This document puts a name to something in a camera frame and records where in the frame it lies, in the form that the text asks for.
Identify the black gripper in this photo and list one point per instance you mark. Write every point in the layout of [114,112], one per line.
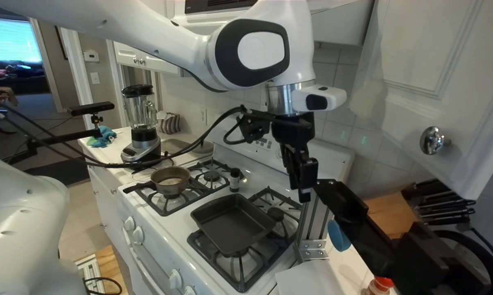
[298,164]

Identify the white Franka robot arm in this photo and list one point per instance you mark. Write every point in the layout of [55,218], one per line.
[295,33]

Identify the round metal cabinet knob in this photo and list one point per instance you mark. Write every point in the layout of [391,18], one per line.
[432,140]

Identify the white cabinet door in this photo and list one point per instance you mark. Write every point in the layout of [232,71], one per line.
[419,54]

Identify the small black-capped pepper bottle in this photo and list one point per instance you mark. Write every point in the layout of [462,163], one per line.
[234,179]

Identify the square dark grey pan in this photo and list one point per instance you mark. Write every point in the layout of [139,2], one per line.
[231,222]

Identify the wooden knife block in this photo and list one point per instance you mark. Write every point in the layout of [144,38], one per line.
[386,215]

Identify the black cast iron stove grate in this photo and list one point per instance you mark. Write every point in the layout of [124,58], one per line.
[147,203]
[231,262]

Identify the spice bottle with red cap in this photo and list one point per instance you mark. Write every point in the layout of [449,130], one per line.
[381,285]

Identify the small steel saucepan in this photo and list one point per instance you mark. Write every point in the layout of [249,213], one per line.
[170,181]

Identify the round metal lid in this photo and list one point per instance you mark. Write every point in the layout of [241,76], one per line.
[173,146]

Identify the black round appliance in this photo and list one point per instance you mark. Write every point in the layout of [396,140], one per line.
[452,262]

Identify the white gas stove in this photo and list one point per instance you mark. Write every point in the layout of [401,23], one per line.
[152,256]

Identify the white range hood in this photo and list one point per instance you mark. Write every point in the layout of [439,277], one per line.
[337,22]

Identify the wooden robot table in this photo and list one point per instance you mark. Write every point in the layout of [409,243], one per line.
[111,267]

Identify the blue clamp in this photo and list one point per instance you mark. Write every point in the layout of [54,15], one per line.
[100,138]

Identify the white power strip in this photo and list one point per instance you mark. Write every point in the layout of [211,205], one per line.
[87,272]

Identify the bright window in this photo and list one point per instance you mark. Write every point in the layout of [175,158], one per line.
[10,38]

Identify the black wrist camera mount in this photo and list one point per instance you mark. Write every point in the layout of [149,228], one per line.
[278,125]

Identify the white upper wall cabinets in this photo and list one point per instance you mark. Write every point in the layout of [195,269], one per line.
[141,58]

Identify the black stereo camera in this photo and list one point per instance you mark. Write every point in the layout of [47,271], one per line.
[91,108]

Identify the white light switch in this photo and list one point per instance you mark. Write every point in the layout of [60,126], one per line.
[95,77]

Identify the black camera support bar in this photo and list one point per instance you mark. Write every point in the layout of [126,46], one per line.
[65,140]

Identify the white wall thermostat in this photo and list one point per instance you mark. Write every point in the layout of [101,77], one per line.
[90,54]

